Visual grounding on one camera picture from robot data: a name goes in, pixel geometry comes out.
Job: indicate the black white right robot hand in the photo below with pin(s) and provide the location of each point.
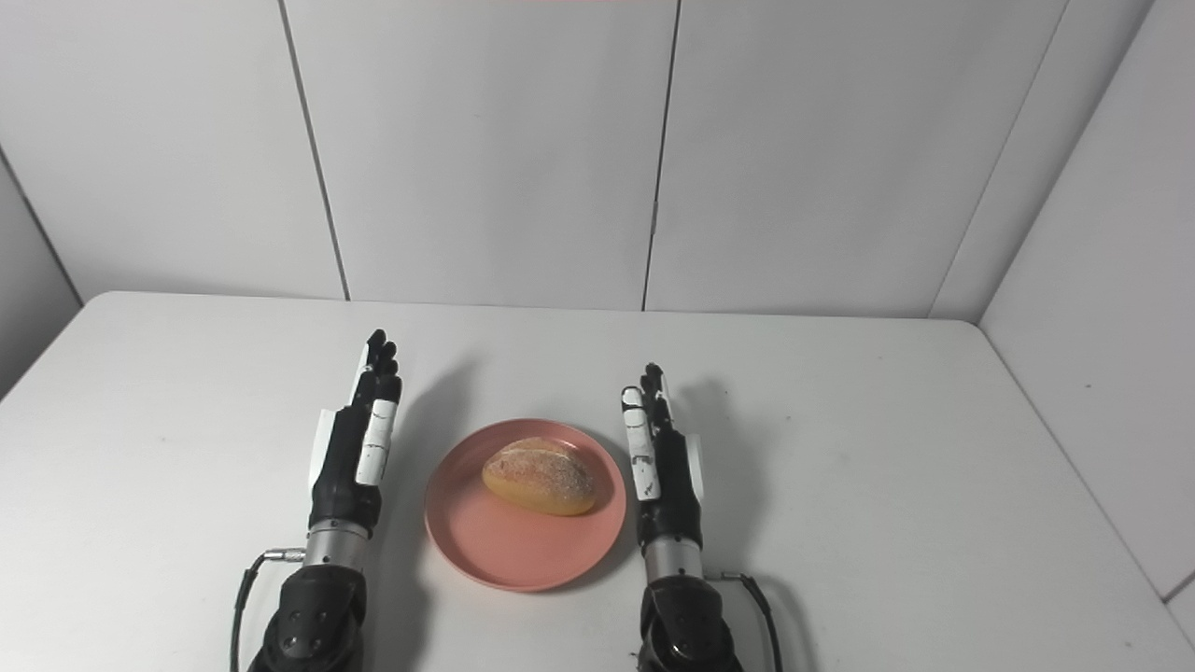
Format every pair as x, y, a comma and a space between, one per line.
677, 495

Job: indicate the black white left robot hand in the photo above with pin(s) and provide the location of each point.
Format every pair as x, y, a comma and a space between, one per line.
341, 485

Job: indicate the golden bread roll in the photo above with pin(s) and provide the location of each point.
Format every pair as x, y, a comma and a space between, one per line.
541, 476

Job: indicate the pink round plate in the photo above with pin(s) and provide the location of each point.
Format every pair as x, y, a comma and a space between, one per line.
504, 546

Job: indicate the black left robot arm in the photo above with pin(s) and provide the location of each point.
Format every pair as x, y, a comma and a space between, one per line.
313, 616

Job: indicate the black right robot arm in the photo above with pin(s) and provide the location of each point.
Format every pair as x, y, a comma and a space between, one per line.
686, 625

